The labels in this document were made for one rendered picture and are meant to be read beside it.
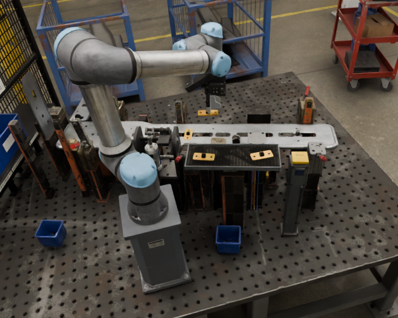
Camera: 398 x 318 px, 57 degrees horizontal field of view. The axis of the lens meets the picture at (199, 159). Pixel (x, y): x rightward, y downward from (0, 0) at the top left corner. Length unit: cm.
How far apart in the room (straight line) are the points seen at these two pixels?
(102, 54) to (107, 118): 27
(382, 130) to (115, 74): 298
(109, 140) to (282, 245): 93
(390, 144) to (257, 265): 215
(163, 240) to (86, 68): 69
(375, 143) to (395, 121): 40
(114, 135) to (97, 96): 16
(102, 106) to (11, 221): 112
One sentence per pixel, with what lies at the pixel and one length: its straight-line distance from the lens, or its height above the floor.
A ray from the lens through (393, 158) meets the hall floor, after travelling 341.
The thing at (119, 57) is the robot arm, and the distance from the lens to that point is 101.
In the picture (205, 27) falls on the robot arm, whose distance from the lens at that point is 136.
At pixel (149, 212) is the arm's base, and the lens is 131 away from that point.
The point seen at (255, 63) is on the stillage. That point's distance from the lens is 420.
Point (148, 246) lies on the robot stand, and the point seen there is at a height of 100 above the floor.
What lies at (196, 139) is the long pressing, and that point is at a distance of 181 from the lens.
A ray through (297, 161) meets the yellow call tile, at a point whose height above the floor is 116.
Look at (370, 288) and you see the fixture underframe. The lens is 229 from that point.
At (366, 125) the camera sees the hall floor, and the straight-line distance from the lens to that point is 369.
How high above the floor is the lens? 214
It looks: 42 degrees down
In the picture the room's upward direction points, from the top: 6 degrees counter-clockwise
